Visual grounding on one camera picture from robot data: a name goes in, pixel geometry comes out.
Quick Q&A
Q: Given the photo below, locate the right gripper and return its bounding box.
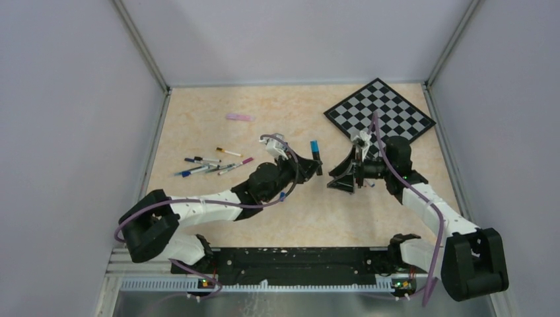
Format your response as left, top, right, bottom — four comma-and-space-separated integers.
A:
327, 145, 393, 194

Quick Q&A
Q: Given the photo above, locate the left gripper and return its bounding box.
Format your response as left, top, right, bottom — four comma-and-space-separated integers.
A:
262, 149, 322, 203

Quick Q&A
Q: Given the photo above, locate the blue black highlighter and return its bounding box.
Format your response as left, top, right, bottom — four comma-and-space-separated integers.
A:
310, 140, 323, 176

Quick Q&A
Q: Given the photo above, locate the light pink highlighter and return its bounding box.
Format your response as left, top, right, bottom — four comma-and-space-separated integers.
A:
226, 113, 255, 122

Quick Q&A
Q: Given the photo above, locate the yellow cap white marker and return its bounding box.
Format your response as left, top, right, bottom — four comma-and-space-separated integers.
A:
216, 147, 243, 157

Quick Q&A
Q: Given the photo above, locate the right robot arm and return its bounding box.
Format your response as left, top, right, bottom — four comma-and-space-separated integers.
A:
327, 133, 509, 302

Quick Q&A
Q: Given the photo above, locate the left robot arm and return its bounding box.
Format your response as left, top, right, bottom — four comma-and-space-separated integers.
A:
115, 156, 322, 273

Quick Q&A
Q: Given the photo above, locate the blue cap pen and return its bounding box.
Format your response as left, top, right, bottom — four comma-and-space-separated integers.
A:
174, 165, 210, 178

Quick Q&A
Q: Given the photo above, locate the magenta cap white marker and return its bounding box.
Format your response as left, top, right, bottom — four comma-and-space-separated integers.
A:
218, 157, 254, 176

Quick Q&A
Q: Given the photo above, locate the black grey chessboard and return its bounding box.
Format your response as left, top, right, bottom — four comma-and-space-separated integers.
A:
319, 78, 436, 159

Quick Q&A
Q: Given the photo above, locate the black cap white marker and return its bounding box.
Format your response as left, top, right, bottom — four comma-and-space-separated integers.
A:
193, 157, 222, 162

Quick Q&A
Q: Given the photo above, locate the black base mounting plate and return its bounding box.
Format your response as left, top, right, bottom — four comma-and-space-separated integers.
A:
170, 247, 424, 286

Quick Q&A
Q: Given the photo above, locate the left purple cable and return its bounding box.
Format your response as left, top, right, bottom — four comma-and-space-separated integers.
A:
114, 133, 300, 302

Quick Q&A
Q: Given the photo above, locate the purple cable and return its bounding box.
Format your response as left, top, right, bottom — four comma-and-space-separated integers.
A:
114, 133, 300, 302
367, 111, 445, 307

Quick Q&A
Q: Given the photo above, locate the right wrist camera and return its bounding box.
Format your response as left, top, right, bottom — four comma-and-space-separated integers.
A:
351, 130, 372, 157

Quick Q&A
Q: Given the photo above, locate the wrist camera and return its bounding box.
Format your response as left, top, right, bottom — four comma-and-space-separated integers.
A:
351, 130, 372, 157
260, 133, 289, 160

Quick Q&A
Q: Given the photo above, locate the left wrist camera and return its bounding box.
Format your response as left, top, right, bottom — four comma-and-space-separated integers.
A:
260, 133, 289, 160

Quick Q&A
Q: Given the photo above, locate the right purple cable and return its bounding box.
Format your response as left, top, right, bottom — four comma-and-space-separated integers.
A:
367, 111, 445, 307

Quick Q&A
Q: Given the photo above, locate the grey cable duct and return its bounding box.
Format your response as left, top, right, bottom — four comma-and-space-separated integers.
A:
120, 277, 394, 293

